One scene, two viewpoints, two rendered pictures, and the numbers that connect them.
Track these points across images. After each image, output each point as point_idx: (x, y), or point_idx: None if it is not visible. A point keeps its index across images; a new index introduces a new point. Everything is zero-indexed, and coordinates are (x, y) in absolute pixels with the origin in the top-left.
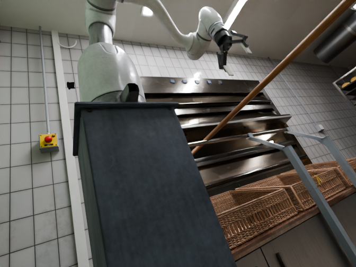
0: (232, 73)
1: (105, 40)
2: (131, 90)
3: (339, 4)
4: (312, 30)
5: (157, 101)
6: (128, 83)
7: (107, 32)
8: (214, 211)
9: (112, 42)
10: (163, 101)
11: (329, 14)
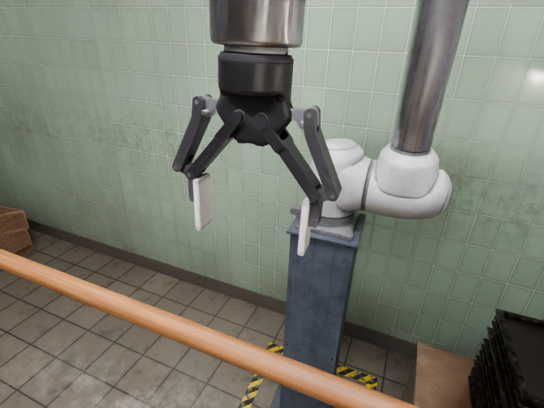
0: (298, 248)
1: (410, 44)
2: (299, 207)
3: (35, 261)
4: (74, 277)
5: (291, 223)
6: (292, 206)
7: (417, 11)
8: (286, 292)
9: (424, 31)
10: (291, 226)
11: (46, 266)
